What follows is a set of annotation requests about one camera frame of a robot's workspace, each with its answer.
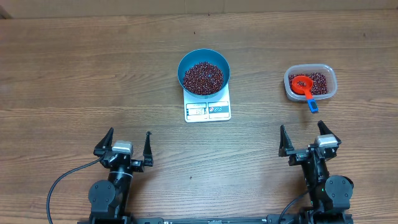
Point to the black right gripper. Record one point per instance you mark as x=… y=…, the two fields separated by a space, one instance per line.
x=298 y=154

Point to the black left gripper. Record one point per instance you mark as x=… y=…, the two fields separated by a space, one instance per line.
x=147 y=157

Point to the red scoop blue handle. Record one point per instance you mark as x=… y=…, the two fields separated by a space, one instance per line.
x=305 y=90

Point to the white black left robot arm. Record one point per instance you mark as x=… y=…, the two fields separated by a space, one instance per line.
x=109 y=197

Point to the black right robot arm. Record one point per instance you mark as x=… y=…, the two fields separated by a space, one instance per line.
x=329 y=194

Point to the white digital kitchen scale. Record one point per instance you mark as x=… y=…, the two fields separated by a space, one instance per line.
x=198 y=109

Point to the red beans in bowl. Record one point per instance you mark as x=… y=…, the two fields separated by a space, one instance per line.
x=203 y=79

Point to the teal plastic bowl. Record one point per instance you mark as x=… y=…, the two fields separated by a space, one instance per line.
x=203 y=55

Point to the red adzuki beans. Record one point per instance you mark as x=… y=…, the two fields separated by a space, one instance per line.
x=319 y=82

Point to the clear plastic food container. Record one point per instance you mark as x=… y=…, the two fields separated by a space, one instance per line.
x=329 y=73

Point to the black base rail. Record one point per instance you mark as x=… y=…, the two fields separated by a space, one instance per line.
x=270 y=219

